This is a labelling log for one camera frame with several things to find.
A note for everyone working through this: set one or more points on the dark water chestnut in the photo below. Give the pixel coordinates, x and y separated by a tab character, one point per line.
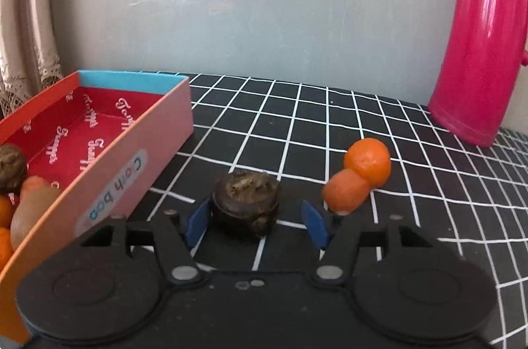
245	200
10	167

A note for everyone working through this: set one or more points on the black checked tablecloth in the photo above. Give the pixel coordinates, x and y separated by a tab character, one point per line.
288	118

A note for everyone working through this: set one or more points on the orange mandarin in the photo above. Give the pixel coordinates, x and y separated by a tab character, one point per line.
367	159
4	250
4	210

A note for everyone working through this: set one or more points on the brown kiwi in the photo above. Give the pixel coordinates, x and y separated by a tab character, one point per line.
31	219

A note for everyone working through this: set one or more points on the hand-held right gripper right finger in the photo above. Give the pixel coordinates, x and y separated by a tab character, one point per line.
315	223

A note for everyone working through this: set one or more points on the red cardboard box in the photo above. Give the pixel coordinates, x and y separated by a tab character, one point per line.
123	167

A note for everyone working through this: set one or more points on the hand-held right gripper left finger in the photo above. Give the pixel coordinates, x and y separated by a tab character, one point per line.
197	221

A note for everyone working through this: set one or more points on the beige lace curtain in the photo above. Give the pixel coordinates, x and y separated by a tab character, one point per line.
24	23

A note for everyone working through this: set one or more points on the pink thermos jug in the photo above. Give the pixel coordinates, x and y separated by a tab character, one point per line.
474	43

